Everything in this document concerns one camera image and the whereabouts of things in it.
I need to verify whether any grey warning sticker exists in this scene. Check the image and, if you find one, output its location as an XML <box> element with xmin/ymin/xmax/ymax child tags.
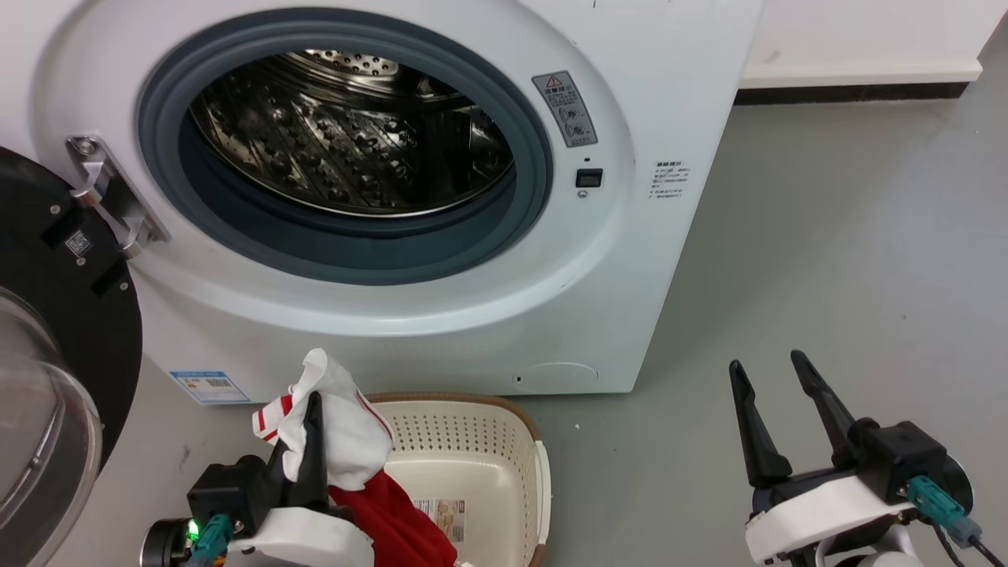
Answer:
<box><xmin>532</xmin><ymin>71</ymin><xmax>599</xmax><ymax>149</ymax></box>

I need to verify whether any black glass washer door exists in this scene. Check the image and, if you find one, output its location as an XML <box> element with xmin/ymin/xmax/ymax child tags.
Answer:
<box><xmin>0</xmin><ymin>146</ymin><xmax>144</xmax><ymax>567</ymax></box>

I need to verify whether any silver metal door hinge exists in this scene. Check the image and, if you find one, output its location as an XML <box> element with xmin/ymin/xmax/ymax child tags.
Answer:
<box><xmin>66</xmin><ymin>135</ymin><xmax>171</xmax><ymax>260</ymax></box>

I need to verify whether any small printed text label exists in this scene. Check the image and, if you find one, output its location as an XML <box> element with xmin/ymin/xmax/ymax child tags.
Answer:
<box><xmin>649</xmin><ymin>161</ymin><xmax>695</xmax><ymax>201</ymax></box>

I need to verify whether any white ledge with black baseboard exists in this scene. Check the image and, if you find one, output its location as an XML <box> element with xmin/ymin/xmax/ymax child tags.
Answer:
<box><xmin>735</xmin><ymin>59</ymin><xmax>984</xmax><ymax>106</ymax></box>

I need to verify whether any thin black right cable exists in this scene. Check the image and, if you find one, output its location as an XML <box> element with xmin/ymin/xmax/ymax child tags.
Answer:
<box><xmin>932</xmin><ymin>521</ymin><xmax>1008</xmax><ymax>567</ymax></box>

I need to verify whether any blue white energy label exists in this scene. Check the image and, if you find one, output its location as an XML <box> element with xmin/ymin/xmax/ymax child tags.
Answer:
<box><xmin>169</xmin><ymin>370</ymin><xmax>252</xmax><ymax>406</ymax></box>

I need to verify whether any grey rubber door gasket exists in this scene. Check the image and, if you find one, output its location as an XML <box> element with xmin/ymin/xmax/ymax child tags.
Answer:
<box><xmin>135</xmin><ymin>8</ymin><xmax>555</xmax><ymax>286</ymax></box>

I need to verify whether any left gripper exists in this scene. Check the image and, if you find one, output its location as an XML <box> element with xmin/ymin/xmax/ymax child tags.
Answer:
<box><xmin>187</xmin><ymin>391</ymin><xmax>376</xmax><ymax>567</ymax></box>

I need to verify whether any cream plastic laundry basket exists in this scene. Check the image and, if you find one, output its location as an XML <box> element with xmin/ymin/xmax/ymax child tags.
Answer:
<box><xmin>365</xmin><ymin>392</ymin><xmax>553</xmax><ymax>567</ymax></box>

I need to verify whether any teal left cable connector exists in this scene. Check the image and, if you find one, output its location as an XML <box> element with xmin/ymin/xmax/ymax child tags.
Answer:
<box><xmin>187</xmin><ymin>513</ymin><xmax>235</xmax><ymax>567</ymax></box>

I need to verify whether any white front-load washing machine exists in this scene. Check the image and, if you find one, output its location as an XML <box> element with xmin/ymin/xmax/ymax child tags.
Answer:
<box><xmin>0</xmin><ymin>0</ymin><xmax>765</xmax><ymax>407</ymax></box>

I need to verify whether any paper label inside basket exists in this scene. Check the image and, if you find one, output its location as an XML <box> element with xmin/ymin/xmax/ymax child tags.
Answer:
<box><xmin>413</xmin><ymin>498</ymin><xmax>467</xmax><ymax>544</ymax></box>

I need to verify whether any white garment with red stripes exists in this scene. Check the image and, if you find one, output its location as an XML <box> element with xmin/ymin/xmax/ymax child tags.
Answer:
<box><xmin>252</xmin><ymin>348</ymin><xmax>395</xmax><ymax>491</ymax></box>

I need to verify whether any teal right cable connector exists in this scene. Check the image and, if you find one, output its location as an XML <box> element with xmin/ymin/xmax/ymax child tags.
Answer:
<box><xmin>906</xmin><ymin>476</ymin><xmax>983</xmax><ymax>549</ymax></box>

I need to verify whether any stainless steel washer drum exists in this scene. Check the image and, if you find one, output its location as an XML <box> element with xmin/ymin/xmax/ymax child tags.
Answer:
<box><xmin>189</xmin><ymin>49</ymin><xmax>517</xmax><ymax>218</ymax></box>

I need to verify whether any teal cable connector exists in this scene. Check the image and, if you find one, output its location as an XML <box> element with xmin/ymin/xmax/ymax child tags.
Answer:
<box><xmin>906</xmin><ymin>476</ymin><xmax>983</xmax><ymax>549</ymax></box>
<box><xmin>187</xmin><ymin>513</ymin><xmax>235</xmax><ymax>567</ymax></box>

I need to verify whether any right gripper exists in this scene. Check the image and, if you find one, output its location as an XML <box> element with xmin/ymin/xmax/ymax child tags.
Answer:
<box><xmin>729</xmin><ymin>350</ymin><xmax>949</xmax><ymax>565</ymax></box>

